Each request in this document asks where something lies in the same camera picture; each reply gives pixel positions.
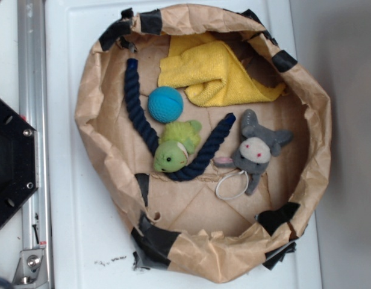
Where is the blue rubber ball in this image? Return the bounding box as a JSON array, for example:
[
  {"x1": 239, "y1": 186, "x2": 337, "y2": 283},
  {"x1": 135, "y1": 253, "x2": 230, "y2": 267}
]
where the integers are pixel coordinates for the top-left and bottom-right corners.
[{"x1": 148, "y1": 86, "x2": 184, "y2": 123}]

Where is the green plush turtle toy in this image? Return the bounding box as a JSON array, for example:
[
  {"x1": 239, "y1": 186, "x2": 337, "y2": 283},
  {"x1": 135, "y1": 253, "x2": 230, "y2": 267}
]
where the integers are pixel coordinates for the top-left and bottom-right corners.
[{"x1": 154, "y1": 120, "x2": 202, "y2": 173}]

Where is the grey plush donkey toy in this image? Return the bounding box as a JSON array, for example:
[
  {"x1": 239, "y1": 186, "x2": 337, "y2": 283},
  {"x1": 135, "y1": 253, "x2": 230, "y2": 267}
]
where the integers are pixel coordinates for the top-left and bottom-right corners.
[{"x1": 213, "y1": 109, "x2": 293, "y2": 200}]

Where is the yellow microfiber cloth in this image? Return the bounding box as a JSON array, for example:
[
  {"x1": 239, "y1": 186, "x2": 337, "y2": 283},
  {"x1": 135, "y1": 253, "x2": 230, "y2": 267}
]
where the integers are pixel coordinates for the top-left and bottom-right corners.
[{"x1": 158, "y1": 33, "x2": 286, "y2": 107}]

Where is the brown paper bag bin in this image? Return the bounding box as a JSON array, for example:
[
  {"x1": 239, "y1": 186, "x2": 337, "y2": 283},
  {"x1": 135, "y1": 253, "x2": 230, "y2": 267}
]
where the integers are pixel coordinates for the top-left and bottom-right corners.
[{"x1": 75, "y1": 4, "x2": 331, "y2": 283}]

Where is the dark blue rope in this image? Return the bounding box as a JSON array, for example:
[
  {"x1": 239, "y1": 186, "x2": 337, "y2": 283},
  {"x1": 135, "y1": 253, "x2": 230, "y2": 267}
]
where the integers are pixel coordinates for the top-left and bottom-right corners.
[{"x1": 123, "y1": 58, "x2": 236, "y2": 182}]

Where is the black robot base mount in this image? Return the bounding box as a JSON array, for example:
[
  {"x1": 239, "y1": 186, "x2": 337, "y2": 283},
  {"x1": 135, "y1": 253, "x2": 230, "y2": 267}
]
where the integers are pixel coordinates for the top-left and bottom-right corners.
[{"x1": 0, "y1": 98, "x2": 37, "y2": 229}]

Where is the metal corner bracket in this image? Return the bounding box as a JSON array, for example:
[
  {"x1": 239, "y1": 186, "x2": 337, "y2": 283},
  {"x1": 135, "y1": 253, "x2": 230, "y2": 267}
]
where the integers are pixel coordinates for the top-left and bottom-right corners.
[{"x1": 12, "y1": 249, "x2": 48, "y2": 288}]

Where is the aluminium extrusion rail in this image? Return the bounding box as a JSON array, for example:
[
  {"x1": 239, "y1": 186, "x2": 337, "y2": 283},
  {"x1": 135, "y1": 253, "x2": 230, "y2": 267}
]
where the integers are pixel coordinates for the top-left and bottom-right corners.
[{"x1": 17, "y1": 1, "x2": 54, "y2": 288}]

